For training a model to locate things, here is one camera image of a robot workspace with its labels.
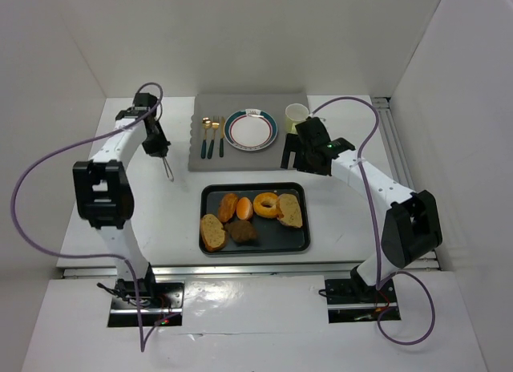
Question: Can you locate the aluminium rail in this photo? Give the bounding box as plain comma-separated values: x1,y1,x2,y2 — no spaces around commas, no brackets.
371,97,442,268
59,261,362,279

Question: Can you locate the dark brown bread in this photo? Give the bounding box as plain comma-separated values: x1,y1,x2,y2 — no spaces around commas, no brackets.
224,220,258,243

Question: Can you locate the pale green mug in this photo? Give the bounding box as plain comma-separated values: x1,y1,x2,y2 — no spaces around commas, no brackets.
285,103,310,134

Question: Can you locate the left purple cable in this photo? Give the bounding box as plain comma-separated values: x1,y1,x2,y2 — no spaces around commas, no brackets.
10,82,181,353

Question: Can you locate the brown oblong bread roll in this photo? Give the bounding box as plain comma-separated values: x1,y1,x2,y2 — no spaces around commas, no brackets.
217,193,239,224

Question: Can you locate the purple cable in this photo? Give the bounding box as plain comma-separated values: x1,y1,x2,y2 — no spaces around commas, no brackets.
10,82,181,353
308,97,436,345

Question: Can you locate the grey placemat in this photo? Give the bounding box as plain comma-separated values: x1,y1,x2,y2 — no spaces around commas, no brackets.
188,91,309,172

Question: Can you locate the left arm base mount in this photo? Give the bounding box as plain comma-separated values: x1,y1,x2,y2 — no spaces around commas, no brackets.
96,282,184,328

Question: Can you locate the bread slice left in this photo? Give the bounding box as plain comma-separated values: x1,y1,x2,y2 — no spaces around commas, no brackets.
200,214,228,253

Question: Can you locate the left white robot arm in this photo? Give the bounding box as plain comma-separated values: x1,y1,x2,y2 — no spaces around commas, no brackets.
72,93,171,299

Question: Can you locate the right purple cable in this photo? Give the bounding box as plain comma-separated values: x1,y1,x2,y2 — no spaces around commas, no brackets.
308,97,436,345

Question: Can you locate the aluminium rail right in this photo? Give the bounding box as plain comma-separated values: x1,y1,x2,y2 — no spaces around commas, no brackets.
371,97,442,268

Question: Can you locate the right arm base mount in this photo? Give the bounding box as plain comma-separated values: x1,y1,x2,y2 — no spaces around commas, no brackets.
318,279,401,324

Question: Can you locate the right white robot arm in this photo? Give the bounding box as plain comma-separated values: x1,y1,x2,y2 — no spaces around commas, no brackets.
281,117,442,290

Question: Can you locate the white plate green red rim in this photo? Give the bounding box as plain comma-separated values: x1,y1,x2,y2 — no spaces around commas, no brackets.
223,109,278,152

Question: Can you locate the gold knife green handle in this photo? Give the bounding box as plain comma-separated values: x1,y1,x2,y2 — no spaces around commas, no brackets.
219,117,225,158

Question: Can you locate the aluminium rail front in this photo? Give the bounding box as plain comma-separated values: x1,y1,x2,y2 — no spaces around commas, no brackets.
59,261,362,279

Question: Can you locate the gold fork green handle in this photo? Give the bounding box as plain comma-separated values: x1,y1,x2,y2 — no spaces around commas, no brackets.
207,116,220,159

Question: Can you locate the black tray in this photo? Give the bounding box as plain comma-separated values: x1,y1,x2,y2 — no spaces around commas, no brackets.
199,182,310,257

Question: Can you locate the orange round bun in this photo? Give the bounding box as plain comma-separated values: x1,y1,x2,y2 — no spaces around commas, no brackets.
236,197,253,220

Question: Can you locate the bread slice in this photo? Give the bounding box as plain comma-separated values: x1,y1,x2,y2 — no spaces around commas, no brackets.
277,194,303,228
200,214,228,253

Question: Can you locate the glazed donut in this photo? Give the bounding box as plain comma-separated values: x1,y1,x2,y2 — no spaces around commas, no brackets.
253,192,278,219

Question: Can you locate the gold spoon green handle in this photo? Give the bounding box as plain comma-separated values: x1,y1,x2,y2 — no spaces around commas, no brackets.
200,117,212,159

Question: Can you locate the bread slice right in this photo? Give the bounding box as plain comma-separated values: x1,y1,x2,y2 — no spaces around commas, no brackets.
277,194,303,228

